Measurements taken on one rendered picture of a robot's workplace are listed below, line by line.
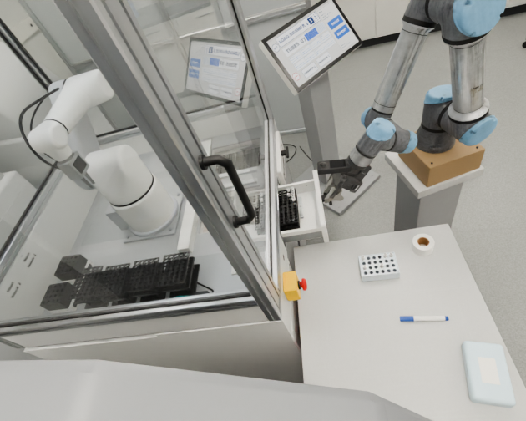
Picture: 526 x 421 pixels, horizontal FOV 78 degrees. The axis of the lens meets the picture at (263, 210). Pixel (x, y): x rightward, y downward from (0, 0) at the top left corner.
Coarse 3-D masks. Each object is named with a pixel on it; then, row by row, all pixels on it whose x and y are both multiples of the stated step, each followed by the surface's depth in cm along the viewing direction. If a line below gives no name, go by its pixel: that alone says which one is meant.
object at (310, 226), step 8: (288, 184) 136; (296, 184) 134; (304, 184) 134; (312, 184) 134; (280, 192) 138; (296, 192) 138; (304, 192) 138; (312, 192) 137; (304, 200) 135; (312, 200) 134; (304, 208) 133; (312, 208) 131; (304, 216) 130; (312, 216) 129; (304, 224) 127; (312, 224) 126; (320, 224) 125; (288, 232) 120; (296, 232) 120; (304, 232) 120; (312, 232) 119; (320, 232) 119; (288, 240) 123; (296, 240) 123
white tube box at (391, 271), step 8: (360, 256) 117; (368, 256) 116; (376, 256) 115; (392, 256) 113; (360, 264) 115; (368, 264) 116; (376, 264) 113; (384, 264) 112; (392, 264) 112; (368, 272) 112; (376, 272) 113; (384, 272) 111; (392, 272) 110; (368, 280) 113; (376, 280) 113
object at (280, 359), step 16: (288, 176) 178; (304, 240) 202; (288, 256) 127; (144, 352) 117; (160, 352) 117; (176, 352) 117; (192, 352) 117; (208, 352) 117; (224, 352) 117; (240, 352) 117; (256, 352) 117; (272, 352) 117; (288, 352) 117; (176, 368) 134; (192, 368) 134; (208, 368) 134; (224, 368) 134; (240, 368) 134; (256, 368) 134; (272, 368) 134; (288, 368) 134
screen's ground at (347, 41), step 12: (312, 12) 170; (324, 12) 172; (336, 12) 175; (276, 36) 163; (300, 36) 167; (348, 36) 177; (288, 48) 165; (300, 48) 167; (336, 48) 174; (348, 48) 176; (288, 60) 164; (288, 72) 164; (300, 72) 166; (300, 84) 166
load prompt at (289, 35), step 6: (306, 18) 169; (312, 18) 170; (318, 18) 171; (300, 24) 168; (306, 24) 169; (312, 24) 170; (288, 30) 165; (294, 30) 166; (300, 30) 167; (282, 36) 164; (288, 36) 165; (294, 36) 166; (282, 42) 164; (288, 42) 165
